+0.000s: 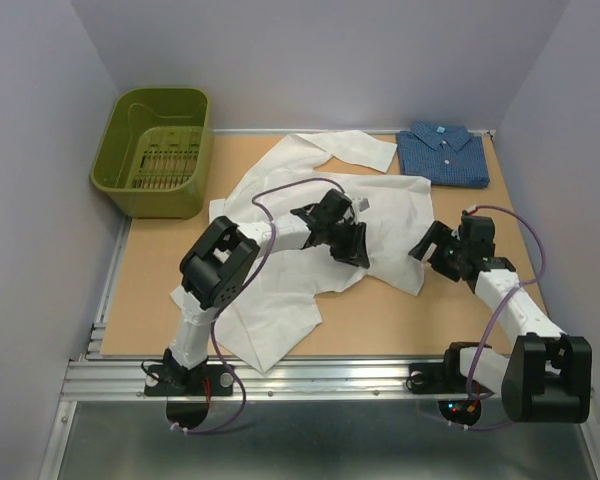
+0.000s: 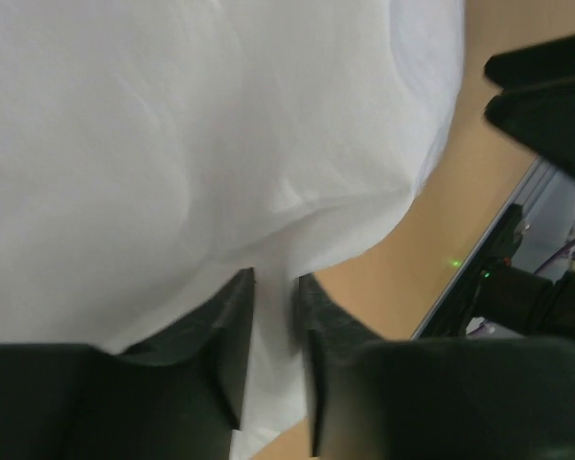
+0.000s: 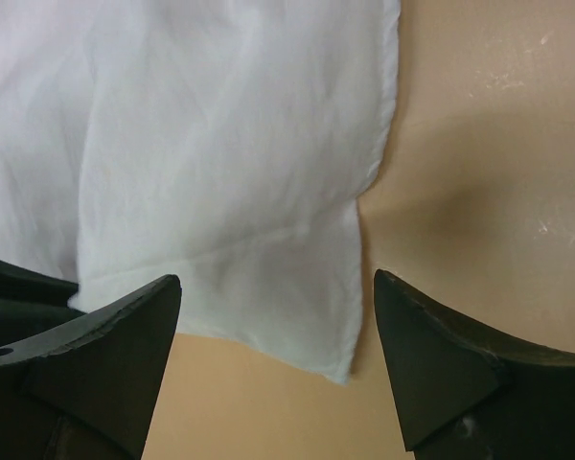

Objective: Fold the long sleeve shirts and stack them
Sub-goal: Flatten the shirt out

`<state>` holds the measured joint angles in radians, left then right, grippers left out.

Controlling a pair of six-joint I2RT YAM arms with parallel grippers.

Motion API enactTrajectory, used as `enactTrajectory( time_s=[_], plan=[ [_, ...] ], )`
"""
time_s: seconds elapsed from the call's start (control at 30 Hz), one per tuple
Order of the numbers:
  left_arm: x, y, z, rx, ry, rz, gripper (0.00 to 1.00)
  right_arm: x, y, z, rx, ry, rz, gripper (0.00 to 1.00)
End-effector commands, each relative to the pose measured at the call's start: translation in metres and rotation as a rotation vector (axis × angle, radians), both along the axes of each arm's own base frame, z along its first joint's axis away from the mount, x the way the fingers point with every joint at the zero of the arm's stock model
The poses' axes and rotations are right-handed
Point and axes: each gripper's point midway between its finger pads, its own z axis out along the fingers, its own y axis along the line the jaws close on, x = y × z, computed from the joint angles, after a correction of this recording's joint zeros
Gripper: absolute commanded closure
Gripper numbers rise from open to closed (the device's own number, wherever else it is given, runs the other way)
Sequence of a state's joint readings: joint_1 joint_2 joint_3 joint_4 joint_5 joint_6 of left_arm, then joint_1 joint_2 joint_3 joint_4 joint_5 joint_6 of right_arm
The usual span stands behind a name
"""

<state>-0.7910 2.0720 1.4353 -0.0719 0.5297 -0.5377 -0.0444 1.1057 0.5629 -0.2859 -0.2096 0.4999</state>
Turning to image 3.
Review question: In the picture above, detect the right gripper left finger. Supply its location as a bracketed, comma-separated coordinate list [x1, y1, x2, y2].
[0, 261, 181, 459]

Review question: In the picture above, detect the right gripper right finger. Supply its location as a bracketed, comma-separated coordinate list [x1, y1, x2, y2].
[374, 270, 575, 459]

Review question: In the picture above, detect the white long sleeve shirt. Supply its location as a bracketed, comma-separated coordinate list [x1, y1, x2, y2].
[0, 1, 401, 383]

